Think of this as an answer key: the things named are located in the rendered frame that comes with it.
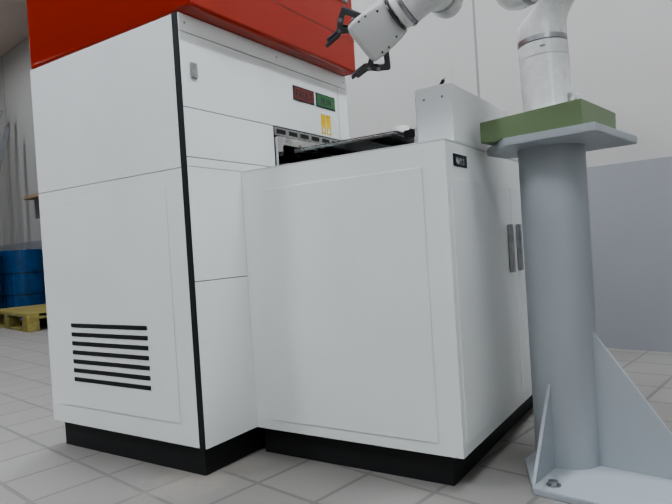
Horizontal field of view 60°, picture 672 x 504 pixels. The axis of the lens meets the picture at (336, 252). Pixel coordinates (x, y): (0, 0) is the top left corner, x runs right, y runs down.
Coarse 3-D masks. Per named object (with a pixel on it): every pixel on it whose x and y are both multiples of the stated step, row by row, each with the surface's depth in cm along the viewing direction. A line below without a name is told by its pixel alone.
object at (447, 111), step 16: (416, 96) 142; (432, 96) 140; (448, 96) 138; (464, 96) 144; (416, 112) 142; (432, 112) 140; (448, 112) 138; (464, 112) 144; (480, 112) 154; (496, 112) 166; (432, 128) 140; (448, 128) 138; (464, 128) 143; (480, 144) 153
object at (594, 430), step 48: (528, 144) 137; (576, 144) 139; (624, 144) 147; (528, 192) 143; (576, 192) 139; (528, 240) 144; (576, 240) 139; (528, 288) 146; (576, 288) 139; (576, 336) 139; (576, 384) 139; (624, 384) 136; (576, 432) 139; (624, 432) 137; (576, 480) 133; (624, 480) 132
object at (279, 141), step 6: (276, 138) 180; (282, 138) 182; (288, 138) 184; (276, 144) 180; (282, 144) 181; (288, 144) 184; (294, 144) 187; (300, 144) 189; (306, 144) 192; (312, 144) 195; (318, 144) 198; (276, 150) 180; (282, 150) 181; (276, 156) 180; (282, 156) 181; (276, 162) 180; (282, 162) 181; (288, 162) 184; (294, 162) 186
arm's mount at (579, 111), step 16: (528, 112) 135; (544, 112) 133; (560, 112) 130; (576, 112) 128; (592, 112) 132; (608, 112) 141; (480, 128) 143; (496, 128) 141; (512, 128) 138; (528, 128) 135; (544, 128) 133
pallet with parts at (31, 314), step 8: (40, 304) 626; (0, 312) 565; (8, 312) 550; (16, 312) 539; (24, 312) 533; (32, 312) 527; (40, 312) 522; (0, 320) 591; (8, 320) 548; (16, 320) 552; (24, 320) 514; (32, 320) 512; (40, 320) 590; (8, 328) 549; (16, 328) 532; (24, 328) 515; (32, 328) 512
